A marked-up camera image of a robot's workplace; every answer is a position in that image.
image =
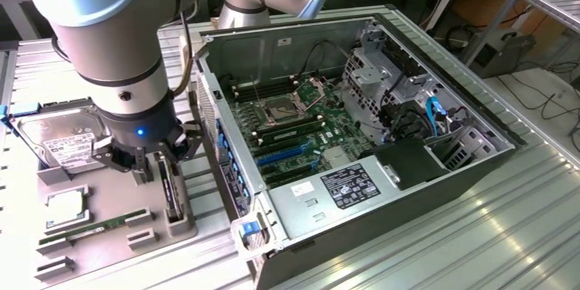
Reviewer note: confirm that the metal socket cover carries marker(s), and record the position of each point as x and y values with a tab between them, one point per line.
313	89

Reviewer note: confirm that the blue case latch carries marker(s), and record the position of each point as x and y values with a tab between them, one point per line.
249	229

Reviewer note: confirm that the black RAM stick upright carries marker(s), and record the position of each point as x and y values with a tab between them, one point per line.
171	188

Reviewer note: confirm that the silver chipset heatsink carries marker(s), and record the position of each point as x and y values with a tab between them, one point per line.
338	158

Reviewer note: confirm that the black plastic shroud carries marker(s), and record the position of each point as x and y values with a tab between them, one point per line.
403	164

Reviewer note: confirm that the aluminium frame table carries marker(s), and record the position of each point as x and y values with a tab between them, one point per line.
545	4

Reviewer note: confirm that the blue expansion slot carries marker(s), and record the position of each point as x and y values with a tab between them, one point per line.
281	156

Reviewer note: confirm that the grey power supply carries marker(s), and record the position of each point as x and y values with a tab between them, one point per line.
331	198

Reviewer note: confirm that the silver hard disk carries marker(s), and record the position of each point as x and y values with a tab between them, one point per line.
50	133

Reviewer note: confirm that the open black PC case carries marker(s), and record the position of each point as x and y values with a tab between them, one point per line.
409	208

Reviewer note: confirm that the installed RAM stick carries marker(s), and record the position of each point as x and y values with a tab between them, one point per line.
290	132

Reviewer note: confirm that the silver CPU chip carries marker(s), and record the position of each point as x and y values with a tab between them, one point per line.
66	208

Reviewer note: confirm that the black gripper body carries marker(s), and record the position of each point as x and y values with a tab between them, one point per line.
137	130

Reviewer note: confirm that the thin locking lever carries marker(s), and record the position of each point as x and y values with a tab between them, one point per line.
258	91

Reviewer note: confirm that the metal disk bay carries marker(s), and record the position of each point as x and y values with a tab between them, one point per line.
370	72

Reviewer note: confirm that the CPU socket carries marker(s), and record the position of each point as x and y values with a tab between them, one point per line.
279	110

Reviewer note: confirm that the green motherboard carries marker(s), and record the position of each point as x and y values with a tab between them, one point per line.
331	130

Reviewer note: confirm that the green RAM stick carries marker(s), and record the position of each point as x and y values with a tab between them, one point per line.
98	225

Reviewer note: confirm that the grey parts rack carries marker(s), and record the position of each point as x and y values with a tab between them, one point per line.
109	242

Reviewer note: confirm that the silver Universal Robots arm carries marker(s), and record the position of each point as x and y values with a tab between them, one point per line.
114	32

